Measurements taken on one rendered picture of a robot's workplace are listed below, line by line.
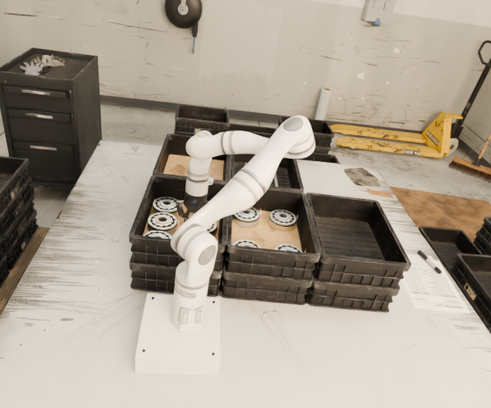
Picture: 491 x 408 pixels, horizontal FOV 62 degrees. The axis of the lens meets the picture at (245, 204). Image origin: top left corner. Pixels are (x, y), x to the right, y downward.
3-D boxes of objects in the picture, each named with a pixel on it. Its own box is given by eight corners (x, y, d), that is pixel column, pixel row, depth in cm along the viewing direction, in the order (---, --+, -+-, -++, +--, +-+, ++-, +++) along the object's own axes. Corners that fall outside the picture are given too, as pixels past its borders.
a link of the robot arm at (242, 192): (242, 184, 118) (266, 200, 113) (175, 252, 111) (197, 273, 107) (234, 165, 111) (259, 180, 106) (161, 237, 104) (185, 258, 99)
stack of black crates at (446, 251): (479, 300, 243) (497, 271, 231) (432, 298, 239) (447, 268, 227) (447, 257, 276) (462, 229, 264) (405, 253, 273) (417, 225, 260)
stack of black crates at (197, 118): (222, 159, 350) (228, 109, 326) (222, 177, 325) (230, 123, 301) (175, 155, 345) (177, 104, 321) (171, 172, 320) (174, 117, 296)
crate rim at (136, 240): (225, 253, 128) (226, 247, 126) (127, 243, 125) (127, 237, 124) (228, 188, 161) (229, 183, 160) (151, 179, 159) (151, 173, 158)
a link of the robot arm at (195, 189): (213, 182, 145) (215, 166, 142) (207, 198, 136) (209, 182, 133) (188, 177, 146) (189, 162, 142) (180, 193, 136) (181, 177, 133)
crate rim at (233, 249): (319, 262, 130) (321, 257, 129) (226, 253, 128) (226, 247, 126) (303, 197, 164) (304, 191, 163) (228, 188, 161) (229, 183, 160)
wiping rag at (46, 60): (60, 70, 266) (59, 65, 264) (24, 65, 263) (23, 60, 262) (73, 58, 290) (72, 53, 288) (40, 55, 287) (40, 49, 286)
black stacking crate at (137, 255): (222, 275, 133) (226, 248, 127) (129, 266, 131) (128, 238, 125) (225, 208, 166) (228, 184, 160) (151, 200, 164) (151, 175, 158)
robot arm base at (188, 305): (205, 329, 119) (212, 288, 110) (173, 333, 117) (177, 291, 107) (200, 305, 126) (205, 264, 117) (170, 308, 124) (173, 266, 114)
